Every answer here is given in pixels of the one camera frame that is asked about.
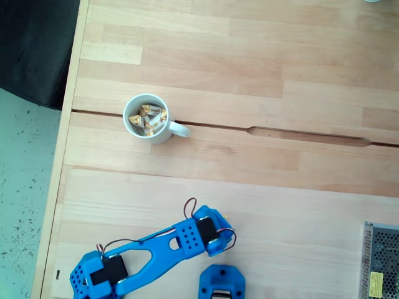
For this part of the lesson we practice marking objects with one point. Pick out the perforated metal power supply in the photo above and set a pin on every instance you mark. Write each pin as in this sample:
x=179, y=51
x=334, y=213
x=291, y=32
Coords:
x=381, y=261

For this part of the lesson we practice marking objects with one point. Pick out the white round object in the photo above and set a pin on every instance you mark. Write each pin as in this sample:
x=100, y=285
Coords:
x=372, y=1

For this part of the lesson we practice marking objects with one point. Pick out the white ceramic mug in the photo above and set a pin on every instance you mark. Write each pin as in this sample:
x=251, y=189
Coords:
x=162, y=137

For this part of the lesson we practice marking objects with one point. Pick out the gold white sweet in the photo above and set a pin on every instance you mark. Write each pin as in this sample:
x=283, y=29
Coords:
x=151, y=110
x=155, y=124
x=136, y=120
x=225, y=216

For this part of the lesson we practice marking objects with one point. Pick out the blue post base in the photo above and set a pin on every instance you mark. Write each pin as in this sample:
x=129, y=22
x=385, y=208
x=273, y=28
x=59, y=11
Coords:
x=222, y=277

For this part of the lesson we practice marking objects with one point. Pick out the black cushion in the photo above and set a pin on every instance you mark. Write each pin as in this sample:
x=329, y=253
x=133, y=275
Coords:
x=34, y=46

